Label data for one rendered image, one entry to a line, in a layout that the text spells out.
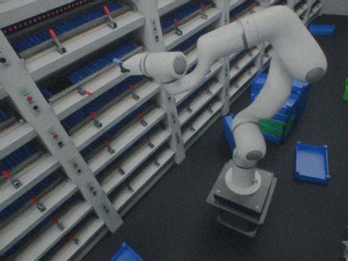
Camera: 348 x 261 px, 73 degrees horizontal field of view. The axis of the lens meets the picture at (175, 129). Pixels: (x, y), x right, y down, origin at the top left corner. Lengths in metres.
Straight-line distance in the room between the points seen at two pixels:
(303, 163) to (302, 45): 1.32
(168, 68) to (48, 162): 0.73
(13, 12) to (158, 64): 0.50
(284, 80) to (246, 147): 0.29
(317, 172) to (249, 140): 1.06
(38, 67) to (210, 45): 0.64
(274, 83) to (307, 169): 1.15
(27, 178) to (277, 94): 1.08
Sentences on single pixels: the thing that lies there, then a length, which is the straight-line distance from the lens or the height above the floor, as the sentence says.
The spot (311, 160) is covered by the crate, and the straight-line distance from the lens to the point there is 2.06.
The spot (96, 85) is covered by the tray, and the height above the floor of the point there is 0.97.
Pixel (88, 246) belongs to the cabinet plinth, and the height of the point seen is 0.04.
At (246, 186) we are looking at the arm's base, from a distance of 1.34.
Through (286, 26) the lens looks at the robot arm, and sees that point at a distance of 0.81.
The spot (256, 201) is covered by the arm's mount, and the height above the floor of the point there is 0.37.
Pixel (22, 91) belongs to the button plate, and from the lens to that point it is 1.05.
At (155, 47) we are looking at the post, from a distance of 1.38.
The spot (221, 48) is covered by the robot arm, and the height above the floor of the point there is 1.19.
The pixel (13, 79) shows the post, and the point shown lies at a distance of 1.03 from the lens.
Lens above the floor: 1.51
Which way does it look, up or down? 42 degrees down
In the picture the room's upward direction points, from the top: 12 degrees counter-clockwise
